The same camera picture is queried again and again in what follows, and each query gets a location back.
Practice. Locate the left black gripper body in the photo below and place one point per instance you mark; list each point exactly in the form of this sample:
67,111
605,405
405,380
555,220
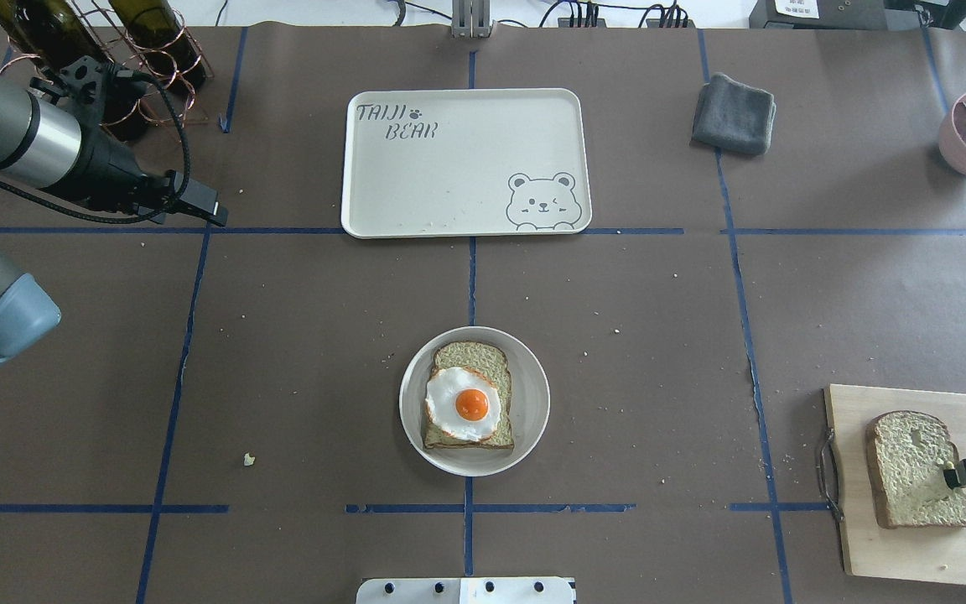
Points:
111,170

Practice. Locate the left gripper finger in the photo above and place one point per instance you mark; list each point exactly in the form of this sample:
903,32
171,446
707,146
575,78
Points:
199,200

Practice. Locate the bread slice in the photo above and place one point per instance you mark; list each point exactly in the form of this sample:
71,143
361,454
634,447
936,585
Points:
906,452
492,363

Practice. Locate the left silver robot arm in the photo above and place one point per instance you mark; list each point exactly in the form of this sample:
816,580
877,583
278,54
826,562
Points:
54,152

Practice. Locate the white bear tray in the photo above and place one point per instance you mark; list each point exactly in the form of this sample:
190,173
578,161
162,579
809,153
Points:
485,162

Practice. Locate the wooden cutting board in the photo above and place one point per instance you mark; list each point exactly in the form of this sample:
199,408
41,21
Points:
929,554

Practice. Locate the dark wine bottle left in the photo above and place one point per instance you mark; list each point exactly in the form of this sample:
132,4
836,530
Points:
53,31

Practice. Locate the dark wine bottle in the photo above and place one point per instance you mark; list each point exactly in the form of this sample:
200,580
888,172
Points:
53,31
154,28

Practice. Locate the dark wine bottle right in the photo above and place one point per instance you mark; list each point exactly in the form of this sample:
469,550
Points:
154,28

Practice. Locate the fried egg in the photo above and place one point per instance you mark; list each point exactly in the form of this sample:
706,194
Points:
462,403

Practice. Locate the bread slice under egg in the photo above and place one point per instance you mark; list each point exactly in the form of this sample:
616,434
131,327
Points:
492,363

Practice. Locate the white round plate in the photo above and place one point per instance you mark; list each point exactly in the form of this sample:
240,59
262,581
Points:
531,402

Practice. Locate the grey folded cloth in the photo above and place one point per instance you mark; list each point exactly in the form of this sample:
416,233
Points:
734,116

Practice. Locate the black box device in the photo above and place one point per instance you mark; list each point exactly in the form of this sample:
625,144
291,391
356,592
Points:
812,14

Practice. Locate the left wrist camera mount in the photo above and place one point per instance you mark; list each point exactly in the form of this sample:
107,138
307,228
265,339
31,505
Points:
88,88

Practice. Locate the aluminium frame post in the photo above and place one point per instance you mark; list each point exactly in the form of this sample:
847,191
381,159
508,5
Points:
471,19

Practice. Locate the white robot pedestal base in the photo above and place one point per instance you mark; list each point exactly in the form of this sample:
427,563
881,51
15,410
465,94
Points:
516,589

